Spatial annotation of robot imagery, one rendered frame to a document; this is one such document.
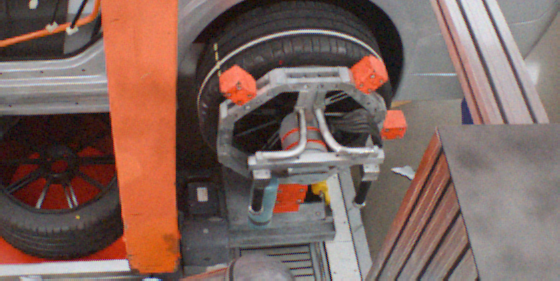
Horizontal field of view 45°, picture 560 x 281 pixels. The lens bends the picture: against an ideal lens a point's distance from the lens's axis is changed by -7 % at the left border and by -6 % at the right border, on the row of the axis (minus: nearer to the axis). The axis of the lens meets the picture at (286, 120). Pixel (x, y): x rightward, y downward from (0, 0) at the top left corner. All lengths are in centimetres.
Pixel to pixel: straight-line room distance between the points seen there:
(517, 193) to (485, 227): 7
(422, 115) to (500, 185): 284
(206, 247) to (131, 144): 90
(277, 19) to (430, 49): 57
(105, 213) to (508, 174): 189
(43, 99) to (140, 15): 106
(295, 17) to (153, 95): 74
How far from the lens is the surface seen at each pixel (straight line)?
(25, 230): 259
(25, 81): 243
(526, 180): 88
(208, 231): 263
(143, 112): 170
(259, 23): 225
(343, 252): 303
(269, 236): 291
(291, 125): 230
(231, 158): 239
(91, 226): 257
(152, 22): 149
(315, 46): 216
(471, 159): 87
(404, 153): 350
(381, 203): 330
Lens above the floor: 267
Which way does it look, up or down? 50 degrees down
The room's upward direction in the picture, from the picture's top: 11 degrees clockwise
